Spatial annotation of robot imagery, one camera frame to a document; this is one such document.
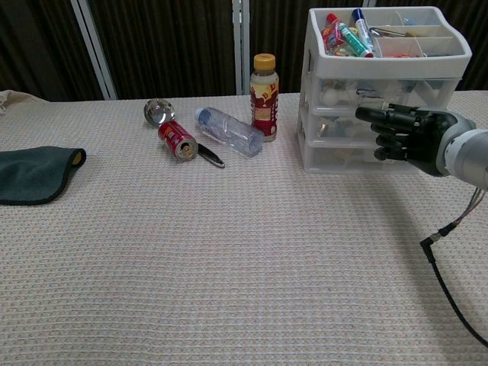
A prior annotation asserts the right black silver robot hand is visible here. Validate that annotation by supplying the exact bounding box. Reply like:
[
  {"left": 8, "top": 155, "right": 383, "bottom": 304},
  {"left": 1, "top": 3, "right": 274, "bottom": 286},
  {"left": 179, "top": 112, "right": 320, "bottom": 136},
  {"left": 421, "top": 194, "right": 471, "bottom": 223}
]
[{"left": 355, "top": 102, "right": 477, "bottom": 178}]

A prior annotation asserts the clear drawer with cotton balls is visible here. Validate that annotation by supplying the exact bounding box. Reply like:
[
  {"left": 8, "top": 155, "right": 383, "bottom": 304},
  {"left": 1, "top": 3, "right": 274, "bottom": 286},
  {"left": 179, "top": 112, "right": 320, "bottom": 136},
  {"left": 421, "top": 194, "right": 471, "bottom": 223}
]
[{"left": 318, "top": 77, "right": 458, "bottom": 114}]

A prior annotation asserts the clear plastic drawer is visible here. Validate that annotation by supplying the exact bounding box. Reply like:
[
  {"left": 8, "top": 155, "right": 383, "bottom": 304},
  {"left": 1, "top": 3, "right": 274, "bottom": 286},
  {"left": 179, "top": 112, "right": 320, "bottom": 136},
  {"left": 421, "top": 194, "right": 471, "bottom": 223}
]
[
  {"left": 307, "top": 110, "right": 382, "bottom": 145},
  {"left": 306, "top": 143, "right": 422, "bottom": 173}
]

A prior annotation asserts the white plastic drawer organizer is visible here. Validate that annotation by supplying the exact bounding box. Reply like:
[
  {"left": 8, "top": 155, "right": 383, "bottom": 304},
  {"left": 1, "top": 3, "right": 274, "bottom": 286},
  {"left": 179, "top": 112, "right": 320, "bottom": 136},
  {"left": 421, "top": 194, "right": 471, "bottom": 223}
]
[{"left": 297, "top": 6, "right": 474, "bottom": 175}]

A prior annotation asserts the blue cap marker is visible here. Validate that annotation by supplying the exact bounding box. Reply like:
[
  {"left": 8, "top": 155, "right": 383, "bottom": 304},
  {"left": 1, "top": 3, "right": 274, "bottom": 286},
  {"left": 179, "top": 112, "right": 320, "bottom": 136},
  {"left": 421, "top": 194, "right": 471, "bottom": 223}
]
[{"left": 351, "top": 8, "right": 377, "bottom": 53}]

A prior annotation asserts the milk tea bottle yellow cap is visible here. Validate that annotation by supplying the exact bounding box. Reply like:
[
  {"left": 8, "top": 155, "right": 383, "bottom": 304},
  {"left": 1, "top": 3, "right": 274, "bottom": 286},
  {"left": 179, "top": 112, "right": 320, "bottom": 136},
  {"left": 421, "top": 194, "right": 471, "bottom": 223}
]
[{"left": 249, "top": 53, "right": 281, "bottom": 143}]

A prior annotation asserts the clear plastic water bottle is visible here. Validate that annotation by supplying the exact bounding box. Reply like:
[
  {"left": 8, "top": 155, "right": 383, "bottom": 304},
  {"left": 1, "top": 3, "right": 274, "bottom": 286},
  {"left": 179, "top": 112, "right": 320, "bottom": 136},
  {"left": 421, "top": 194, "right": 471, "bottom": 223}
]
[{"left": 194, "top": 106, "right": 265, "bottom": 159}]

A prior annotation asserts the beige woven tablecloth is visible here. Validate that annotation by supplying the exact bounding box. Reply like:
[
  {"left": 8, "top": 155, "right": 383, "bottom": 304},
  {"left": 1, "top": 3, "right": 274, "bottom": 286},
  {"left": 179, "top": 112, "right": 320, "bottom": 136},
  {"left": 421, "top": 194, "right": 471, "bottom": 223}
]
[{"left": 0, "top": 89, "right": 488, "bottom": 366}]

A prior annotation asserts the red soda can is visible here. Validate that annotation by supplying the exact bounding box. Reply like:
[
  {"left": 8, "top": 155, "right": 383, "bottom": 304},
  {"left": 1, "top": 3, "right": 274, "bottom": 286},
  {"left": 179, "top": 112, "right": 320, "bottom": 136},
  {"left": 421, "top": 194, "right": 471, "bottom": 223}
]
[{"left": 157, "top": 120, "right": 199, "bottom": 162}]

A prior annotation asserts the dark grey microfibre cloth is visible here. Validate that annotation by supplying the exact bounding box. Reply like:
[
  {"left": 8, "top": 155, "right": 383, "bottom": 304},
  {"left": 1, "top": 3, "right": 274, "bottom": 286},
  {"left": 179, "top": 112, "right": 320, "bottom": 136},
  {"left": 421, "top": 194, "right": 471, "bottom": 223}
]
[{"left": 0, "top": 146, "right": 88, "bottom": 206}]

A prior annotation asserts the black cable angled plug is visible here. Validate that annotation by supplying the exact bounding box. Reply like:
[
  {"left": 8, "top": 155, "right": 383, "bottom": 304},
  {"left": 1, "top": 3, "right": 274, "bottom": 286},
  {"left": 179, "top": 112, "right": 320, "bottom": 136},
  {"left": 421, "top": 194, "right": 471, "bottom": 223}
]
[{"left": 419, "top": 187, "right": 488, "bottom": 346}]

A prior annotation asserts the steel ladle black handle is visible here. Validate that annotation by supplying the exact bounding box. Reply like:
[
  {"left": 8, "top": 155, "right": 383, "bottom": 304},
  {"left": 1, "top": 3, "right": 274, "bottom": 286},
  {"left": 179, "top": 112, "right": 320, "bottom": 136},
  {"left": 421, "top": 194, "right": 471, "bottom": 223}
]
[{"left": 143, "top": 98, "right": 226, "bottom": 169}]

